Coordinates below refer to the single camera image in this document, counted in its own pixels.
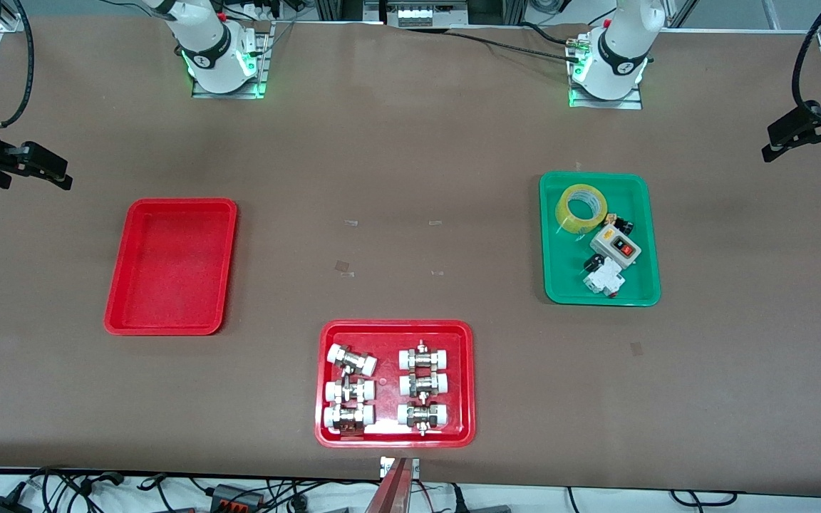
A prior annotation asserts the white and metal pipe fitting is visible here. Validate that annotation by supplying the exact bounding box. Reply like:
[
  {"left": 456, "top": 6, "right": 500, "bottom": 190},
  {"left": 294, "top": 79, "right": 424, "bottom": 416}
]
[
  {"left": 327, "top": 344, "right": 378, "bottom": 376},
  {"left": 399, "top": 372, "right": 450, "bottom": 398},
  {"left": 324, "top": 405, "right": 376, "bottom": 434},
  {"left": 325, "top": 378, "right": 376, "bottom": 405},
  {"left": 399, "top": 341, "right": 451, "bottom": 371},
  {"left": 397, "top": 403, "right": 450, "bottom": 435}
]

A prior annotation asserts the green plastic tray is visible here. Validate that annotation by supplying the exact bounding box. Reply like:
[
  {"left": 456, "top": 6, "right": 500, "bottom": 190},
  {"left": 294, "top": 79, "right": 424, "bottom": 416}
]
[{"left": 539, "top": 171, "right": 662, "bottom": 308}]

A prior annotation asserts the yellow packing tape roll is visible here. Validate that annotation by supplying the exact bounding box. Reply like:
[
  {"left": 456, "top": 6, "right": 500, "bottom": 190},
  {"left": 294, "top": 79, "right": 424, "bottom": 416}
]
[{"left": 555, "top": 183, "right": 609, "bottom": 234}]

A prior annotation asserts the white power strip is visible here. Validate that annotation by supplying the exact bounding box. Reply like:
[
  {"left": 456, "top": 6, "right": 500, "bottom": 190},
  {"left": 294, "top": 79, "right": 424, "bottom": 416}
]
[{"left": 236, "top": 0, "right": 284, "bottom": 21}]

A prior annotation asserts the grey push-button switch box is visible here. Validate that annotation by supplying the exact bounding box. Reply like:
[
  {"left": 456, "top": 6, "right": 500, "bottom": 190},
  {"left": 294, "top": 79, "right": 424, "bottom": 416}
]
[{"left": 589, "top": 225, "right": 642, "bottom": 266}]

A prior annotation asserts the white circuit breaker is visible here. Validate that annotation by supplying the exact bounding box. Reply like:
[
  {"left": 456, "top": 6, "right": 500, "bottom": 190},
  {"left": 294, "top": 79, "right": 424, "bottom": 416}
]
[{"left": 582, "top": 256, "right": 627, "bottom": 296}]

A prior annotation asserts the small metal bracket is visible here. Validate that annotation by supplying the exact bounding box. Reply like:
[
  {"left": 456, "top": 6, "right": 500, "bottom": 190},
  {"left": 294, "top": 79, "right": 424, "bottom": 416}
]
[{"left": 380, "top": 456, "right": 420, "bottom": 478}]

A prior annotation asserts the black and orange connector box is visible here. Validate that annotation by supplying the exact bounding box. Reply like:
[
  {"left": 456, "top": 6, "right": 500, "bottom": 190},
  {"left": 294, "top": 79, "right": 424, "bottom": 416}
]
[{"left": 210, "top": 483, "right": 267, "bottom": 511}]

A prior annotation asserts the aluminium profile frame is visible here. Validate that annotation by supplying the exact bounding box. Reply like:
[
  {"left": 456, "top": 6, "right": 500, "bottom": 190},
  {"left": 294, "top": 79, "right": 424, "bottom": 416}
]
[{"left": 314, "top": 0, "right": 527, "bottom": 26}]

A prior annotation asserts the red metal bar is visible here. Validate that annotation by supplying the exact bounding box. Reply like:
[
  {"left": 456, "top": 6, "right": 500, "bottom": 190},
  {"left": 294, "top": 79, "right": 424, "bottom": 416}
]
[{"left": 364, "top": 458, "right": 415, "bottom": 513}]

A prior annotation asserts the red plastic tray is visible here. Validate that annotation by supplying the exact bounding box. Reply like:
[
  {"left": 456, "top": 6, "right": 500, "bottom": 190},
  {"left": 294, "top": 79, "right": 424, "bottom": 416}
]
[
  {"left": 314, "top": 319, "right": 476, "bottom": 449},
  {"left": 103, "top": 198, "right": 238, "bottom": 336}
]

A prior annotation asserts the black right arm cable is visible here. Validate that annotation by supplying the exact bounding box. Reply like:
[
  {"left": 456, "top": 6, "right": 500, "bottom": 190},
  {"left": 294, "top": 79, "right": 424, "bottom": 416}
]
[{"left": 0, "top": 0, "right": 35, "bottom": 131}]

